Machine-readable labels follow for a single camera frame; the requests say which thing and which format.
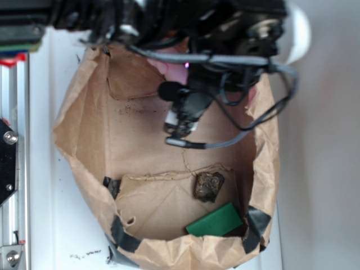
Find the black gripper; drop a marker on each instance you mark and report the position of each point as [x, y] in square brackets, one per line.
[189, 99]

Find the dark brown rock lump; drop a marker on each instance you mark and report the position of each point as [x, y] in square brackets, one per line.
[208, 186]

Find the brown paper bag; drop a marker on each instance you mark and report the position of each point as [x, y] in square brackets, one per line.
[144, 216]

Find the green rectangular block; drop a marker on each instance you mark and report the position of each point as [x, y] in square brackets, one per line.
[217, 223]

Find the green circuit board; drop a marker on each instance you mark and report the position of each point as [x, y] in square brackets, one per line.
[24, 47]

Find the black octagonal mounting plate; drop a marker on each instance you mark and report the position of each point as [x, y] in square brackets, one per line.
[9, 166]

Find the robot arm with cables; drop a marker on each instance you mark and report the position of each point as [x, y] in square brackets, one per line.
[225, 27]

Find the aluminium extrusion rail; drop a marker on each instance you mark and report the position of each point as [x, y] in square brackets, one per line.
[14, 109]

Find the metal corner bracket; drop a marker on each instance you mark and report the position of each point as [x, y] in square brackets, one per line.
[12, 257]

